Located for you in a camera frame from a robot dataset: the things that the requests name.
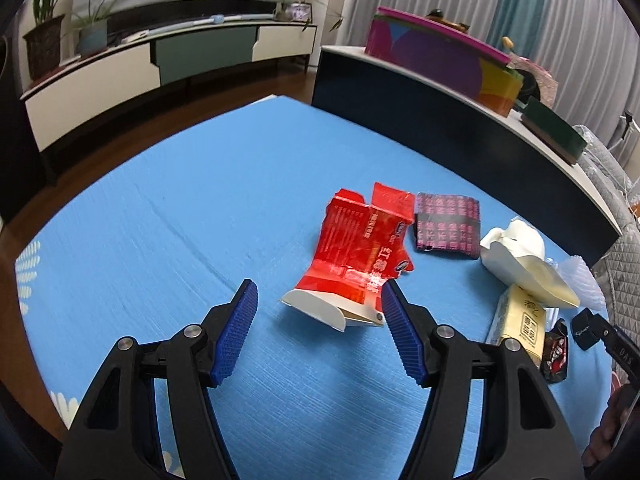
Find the black pink patterned wrapper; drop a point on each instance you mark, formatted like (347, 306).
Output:
(447, 223)

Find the white foam fruit net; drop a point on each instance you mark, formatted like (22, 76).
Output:
(576, 274)

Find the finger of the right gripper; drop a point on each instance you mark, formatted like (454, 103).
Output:
(588, 329)

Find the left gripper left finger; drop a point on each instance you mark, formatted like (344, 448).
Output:
(115, 434)

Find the white navy coffee table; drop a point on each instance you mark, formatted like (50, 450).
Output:
(497, 154)

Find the grey curtain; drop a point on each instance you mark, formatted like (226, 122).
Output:
(590, 47)

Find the pink patterned bag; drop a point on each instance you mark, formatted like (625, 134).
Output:
(538, 83)

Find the crushed red carton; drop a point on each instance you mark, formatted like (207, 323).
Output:
(361, 245)

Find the dark green round tin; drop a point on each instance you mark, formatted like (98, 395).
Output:
(554, 131)

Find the cream paper bag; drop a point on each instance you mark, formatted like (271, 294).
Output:
(516, 255)

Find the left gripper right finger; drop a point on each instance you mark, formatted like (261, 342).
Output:
(523, 434)

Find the black red snack wrapper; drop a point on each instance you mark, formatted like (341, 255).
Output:
(554, 361)

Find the large potted plant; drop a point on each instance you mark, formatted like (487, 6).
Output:
(43, 42)

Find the small potted plant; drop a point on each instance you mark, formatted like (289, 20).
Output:
(91, 27)

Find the white tv cabinet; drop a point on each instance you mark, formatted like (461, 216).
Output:
(85, 88)

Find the colourful storage box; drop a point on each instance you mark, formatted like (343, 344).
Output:
(444, 54)

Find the grey quilted sofa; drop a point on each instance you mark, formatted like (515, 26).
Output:
(617, 272)

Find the yellow tissue pack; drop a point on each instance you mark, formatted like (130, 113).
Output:
(519, 316)

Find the teal curtain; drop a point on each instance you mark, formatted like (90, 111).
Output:
(521, 21)

